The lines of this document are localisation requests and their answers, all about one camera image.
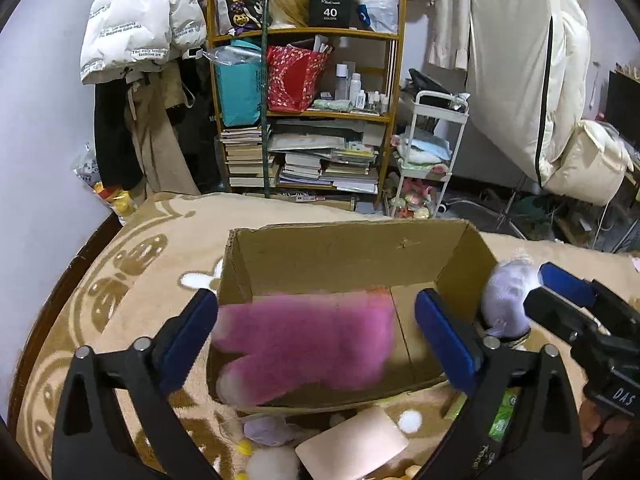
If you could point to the white trolley cart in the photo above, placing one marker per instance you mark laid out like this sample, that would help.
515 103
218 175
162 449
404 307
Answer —
425 155

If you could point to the beige patterned blanket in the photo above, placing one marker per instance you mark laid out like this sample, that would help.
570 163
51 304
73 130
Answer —
165 240

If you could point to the black hanging garment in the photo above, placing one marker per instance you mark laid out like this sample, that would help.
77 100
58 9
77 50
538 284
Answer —
117 130

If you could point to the blonde wig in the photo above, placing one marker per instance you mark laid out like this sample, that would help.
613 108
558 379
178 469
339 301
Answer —
291 0

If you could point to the red gift bag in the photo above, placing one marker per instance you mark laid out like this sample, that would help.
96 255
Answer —
295 80

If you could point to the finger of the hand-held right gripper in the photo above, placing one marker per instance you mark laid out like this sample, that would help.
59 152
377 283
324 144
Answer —
566 282
552 310

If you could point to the teal paper bag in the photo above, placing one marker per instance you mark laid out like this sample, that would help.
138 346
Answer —
239 90

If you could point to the small lavender plush toy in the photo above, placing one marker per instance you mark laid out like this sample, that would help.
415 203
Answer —
270 430

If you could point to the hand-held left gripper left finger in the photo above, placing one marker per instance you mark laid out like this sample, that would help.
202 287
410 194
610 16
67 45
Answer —
189 342

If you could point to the small yellow pompom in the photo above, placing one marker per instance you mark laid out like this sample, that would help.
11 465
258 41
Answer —
243 447

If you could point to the cardboard box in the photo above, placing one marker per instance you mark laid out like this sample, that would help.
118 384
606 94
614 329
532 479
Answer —
320 260

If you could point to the group of white bottles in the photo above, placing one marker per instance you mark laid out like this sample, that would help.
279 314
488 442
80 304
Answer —
356 91

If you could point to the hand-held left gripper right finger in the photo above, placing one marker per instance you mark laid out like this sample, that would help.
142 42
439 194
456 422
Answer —
446 346

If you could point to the pile of books and papers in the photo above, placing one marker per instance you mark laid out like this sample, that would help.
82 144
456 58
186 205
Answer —
330 160

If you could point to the person's right hand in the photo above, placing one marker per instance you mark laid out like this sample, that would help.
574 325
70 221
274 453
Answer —
595 427

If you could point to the small white round puff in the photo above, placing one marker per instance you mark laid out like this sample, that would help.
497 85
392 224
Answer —
410 421

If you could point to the peach soft pad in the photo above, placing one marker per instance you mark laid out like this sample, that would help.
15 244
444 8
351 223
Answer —
352 445

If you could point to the black box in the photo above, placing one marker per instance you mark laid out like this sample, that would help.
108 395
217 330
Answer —
331 7

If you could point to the beige hanging trousers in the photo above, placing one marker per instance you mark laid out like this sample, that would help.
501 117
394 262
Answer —
157 145

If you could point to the white puffer jacket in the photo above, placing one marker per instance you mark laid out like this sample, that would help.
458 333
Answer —
135 15

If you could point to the beige hanging coat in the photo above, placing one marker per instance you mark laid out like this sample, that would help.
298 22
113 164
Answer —
450 15

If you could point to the white fluffy pompom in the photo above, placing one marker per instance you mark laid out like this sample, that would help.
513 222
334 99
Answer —
272 464

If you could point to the stack of old books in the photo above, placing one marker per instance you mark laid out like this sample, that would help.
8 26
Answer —
245 157

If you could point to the cream storage bag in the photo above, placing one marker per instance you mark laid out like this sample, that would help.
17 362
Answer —
590 160

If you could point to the green stick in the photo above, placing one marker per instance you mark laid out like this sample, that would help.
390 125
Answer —
264 110

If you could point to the pink plush toy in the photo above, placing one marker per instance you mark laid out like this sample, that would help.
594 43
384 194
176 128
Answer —
305 345

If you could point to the green packet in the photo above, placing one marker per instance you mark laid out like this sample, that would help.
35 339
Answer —
502 415

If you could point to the wooden shelf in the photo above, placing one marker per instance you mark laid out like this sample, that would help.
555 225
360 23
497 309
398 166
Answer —
392 110

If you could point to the yellow toy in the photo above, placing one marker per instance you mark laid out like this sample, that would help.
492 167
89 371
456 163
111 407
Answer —
117 200

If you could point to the black monitor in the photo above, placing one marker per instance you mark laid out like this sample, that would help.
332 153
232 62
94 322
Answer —
624 102

